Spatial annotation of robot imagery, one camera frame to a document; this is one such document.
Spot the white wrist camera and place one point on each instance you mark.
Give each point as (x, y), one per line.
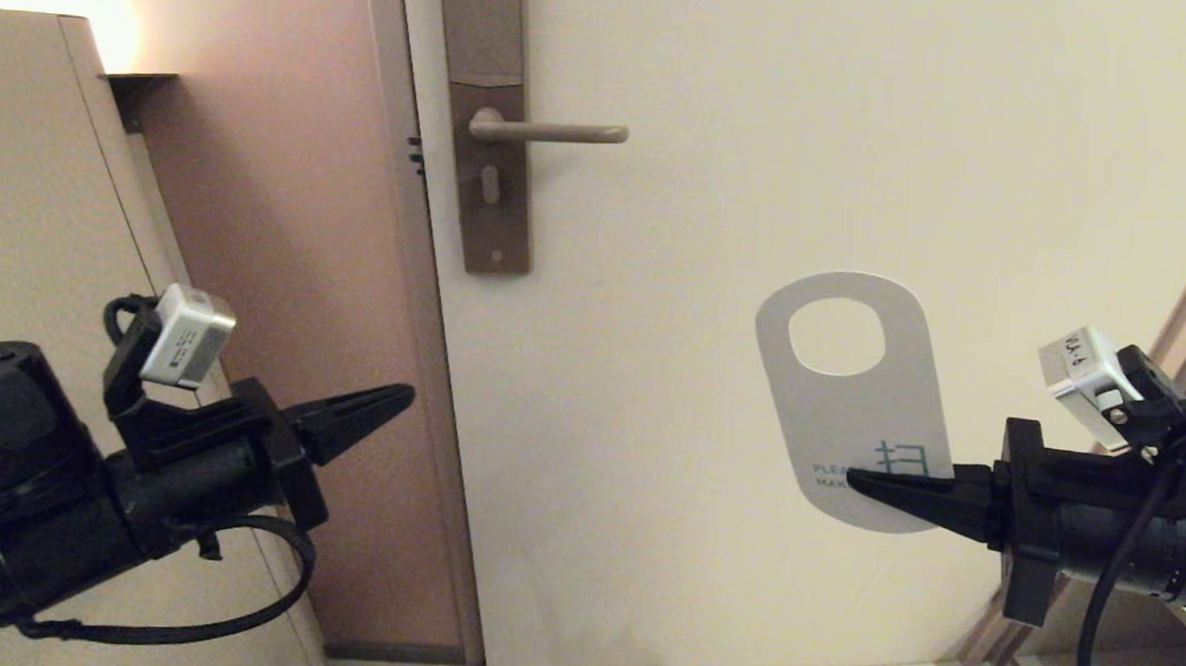
(1086, 380)
(187, 340)

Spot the white door hanger sign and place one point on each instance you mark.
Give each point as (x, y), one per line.
(850, 414)

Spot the white room door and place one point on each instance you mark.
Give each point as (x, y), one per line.
(710, 178)

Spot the brown door lock plate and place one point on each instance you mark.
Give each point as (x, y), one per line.
(486, 28)

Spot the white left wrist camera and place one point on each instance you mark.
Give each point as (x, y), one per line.
(187, 340)

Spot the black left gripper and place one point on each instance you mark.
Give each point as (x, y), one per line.
(217, 467)

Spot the dark skirting board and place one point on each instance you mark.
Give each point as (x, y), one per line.
(394, 653)

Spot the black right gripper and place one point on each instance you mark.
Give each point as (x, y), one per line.
(1086, 515)

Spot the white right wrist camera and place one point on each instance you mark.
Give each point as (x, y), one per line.
(1086, 380)

